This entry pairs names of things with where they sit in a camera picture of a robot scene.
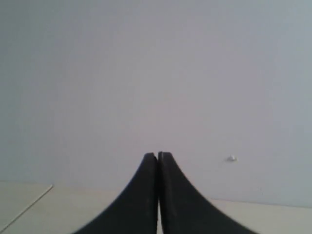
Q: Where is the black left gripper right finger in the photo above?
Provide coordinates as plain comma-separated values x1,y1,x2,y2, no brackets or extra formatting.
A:
158,152,255,234

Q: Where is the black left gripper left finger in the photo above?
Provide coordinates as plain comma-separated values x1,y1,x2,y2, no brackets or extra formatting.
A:
77,153,158,234

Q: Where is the small white wall hook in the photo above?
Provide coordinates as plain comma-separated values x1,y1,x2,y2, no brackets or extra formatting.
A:
226,155,238,162

